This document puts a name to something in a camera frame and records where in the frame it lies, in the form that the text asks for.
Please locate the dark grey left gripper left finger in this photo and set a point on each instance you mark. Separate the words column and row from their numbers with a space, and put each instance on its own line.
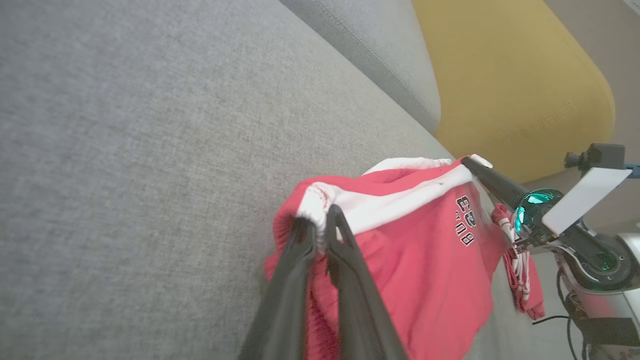
column 285, row 310

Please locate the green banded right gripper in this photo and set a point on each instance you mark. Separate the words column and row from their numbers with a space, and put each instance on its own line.
column 530, row 212

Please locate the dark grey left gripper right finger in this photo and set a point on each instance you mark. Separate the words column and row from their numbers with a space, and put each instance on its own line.
column 360, row 310

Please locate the red shorts white waistband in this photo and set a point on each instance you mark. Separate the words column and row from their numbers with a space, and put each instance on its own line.
column 425, row 260

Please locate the wide yellow sofa backrest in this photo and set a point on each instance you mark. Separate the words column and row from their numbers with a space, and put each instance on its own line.
column 510, row 80

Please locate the long grey sofa seat cushion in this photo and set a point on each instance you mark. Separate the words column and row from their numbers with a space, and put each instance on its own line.
column 380, row 55

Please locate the large grey sofa chaise cushion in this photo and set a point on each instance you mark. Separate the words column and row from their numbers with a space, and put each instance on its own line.
column 150, row 175

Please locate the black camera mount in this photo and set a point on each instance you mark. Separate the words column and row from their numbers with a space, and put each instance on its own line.
column 600, row 155

